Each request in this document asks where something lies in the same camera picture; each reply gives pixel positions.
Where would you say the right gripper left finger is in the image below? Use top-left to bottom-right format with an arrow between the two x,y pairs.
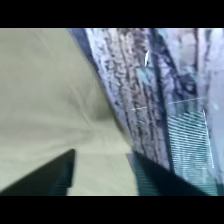
0,148 -> 77,197

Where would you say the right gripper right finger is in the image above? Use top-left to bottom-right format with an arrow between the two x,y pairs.
126,150 -> 210,197

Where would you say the pale yellow-green garment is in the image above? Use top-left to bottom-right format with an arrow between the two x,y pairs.
0,27 -> 139,197

